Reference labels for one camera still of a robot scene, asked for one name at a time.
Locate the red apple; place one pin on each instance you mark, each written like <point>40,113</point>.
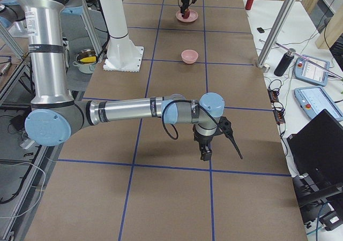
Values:
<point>185,16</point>

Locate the white enamel pot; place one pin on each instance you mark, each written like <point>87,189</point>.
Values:
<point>85,61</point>

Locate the black orange usb hub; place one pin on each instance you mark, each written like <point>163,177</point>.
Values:
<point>277,106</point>

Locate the pink bowl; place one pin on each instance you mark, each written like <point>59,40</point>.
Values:
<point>189,56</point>

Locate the blue teach pendant far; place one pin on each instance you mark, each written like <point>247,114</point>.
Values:
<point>306,71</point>

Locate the blue teach pendant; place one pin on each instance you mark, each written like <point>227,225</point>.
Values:
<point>306,71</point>
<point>314,99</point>

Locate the black laptop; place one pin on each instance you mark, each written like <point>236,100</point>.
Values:
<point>317,149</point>

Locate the aluminium frame post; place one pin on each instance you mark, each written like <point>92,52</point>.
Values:
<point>276,28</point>

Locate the small black device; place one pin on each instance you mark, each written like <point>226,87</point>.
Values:
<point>260,30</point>

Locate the pink plate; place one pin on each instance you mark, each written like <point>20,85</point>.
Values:
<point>192,16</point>

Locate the blue teach pendant near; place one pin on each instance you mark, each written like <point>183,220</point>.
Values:
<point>314,99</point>

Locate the brown paper table mat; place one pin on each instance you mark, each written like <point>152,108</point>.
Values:
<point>128,180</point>

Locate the white camera mast base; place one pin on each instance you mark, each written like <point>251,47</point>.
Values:
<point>122,54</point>

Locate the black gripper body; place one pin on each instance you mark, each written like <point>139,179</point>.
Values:
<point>202,140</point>
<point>185,0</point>

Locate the black water bottle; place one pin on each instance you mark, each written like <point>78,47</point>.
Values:
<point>284,62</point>

